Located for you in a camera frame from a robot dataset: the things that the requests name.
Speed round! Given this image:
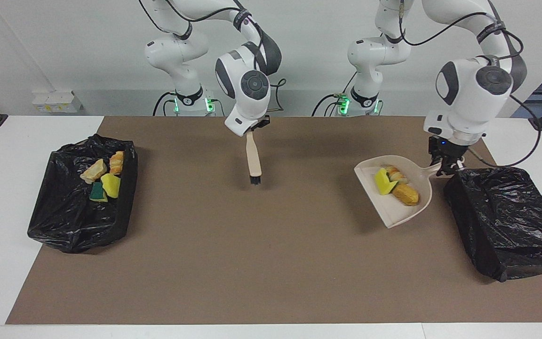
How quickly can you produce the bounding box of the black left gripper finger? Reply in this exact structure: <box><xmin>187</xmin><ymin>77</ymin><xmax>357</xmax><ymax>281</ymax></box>
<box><xmin>436</xmin><ymin>157</ymin><xmax>460</xmax><ymax>178</ymax></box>

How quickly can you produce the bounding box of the beige hand brush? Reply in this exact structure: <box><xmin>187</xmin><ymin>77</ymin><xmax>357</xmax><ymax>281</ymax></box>
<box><xmin>246</xmin><ymin>130</ymin><xmax>263</xmax><ymax>185</ymax></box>

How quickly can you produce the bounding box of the brown nugget shaped trash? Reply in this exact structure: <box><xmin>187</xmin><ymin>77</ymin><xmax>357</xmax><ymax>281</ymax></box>
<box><xmin>392</xmin><ymin>183</ymin><xmax>420</xmax><ymax>207</ymax></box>

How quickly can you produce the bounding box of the pale trash piece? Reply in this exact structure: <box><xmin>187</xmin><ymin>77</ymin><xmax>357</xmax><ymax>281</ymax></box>
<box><xmin>383</xmin><ymin>165</ymin><xmax>409</xmax><ymax>185</ymax></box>
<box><xmin>109</xmin><ymin>151</ymin><xmax>125</xmax><ymax>176</ymax></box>
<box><xmin>80</xmin><ymin>159</ymin><xmax>108</xmax><ymax>184</ymax></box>

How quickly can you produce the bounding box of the beige plastic dustpan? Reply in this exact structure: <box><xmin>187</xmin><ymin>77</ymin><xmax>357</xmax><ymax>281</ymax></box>
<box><xmin>354</xmin><ymin>155</ymin><xmax>442</xmax><ymax>229</ymax></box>

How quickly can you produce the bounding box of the notched yellow sponge piece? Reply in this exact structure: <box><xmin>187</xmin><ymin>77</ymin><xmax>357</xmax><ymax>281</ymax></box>
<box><xmin>375</xmin><ymin>168</ymin><xmax>399</xmax><ymax>196</ymax></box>

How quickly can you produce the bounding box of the plain yellow sponge piece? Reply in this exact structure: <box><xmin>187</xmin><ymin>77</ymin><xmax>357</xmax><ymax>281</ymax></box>
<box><xmin>100</xmin><ymin>173</ymin><xmax>121</xmax><ymax>199</ymax></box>

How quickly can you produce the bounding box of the green and yellow sponge piece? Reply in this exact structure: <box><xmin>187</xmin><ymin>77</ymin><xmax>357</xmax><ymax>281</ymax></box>
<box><xmin>89</xmin><ymin>182</ymin><xmax>109</xmax><ymax>203</ymax></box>

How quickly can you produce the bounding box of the black bag lined bin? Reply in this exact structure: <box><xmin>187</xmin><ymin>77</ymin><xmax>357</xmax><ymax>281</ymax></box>
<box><xmin>443</xmin><ymin>167</ymin><xmax>542</xmax><ymax>283</ymax></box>
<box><xmin>27</xmin><ymin>134</ymin><xmax>139</xmax><ymax>254</ymax></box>

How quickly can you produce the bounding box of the brown table mat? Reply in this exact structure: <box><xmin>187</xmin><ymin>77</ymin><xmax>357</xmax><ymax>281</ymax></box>
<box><xmin>5</xmin><ymin>116</ymin><xmax>542</xmax><ymax>325</ymax></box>

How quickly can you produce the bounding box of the white power strip box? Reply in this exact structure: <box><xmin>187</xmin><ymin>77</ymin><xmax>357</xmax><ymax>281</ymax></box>
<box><xmin>32</xmin><ymin>91</ymin><xmax>83</xmax><ymax>113</ymax></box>

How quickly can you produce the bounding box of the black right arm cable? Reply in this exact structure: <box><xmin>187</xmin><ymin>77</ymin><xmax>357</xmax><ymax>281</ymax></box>
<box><xmin>138</xmin><ymin>0</ymin><xmax>287</xmax><ymax>113</ymax></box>

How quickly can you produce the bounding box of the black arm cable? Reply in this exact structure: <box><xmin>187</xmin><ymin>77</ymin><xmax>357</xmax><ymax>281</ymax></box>
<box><xmin>138</xmin><ymin>0</ymin><xmax>287</xmax><ymax>113</ymax></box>
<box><xmin>396</xmin><ymin>0</ymin><xmax>542</xmax><ymax>168</ymax></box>

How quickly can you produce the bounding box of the black base cable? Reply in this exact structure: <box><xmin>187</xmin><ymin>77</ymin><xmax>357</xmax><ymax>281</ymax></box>
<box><xmin>152</xmin><ymin>91</ymin><xmax>177</xmax><ymax>117</ymax></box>
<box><xmin>312</xmin><ymin>93</ymin><xmax>347</xmax><ymax>117</ymax></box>

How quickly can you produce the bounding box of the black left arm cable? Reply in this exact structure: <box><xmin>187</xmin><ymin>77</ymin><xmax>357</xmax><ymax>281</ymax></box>
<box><xmin>396</xmin><ymin>0</ymin><xmax>542</xmax><ymax>168</ymax></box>

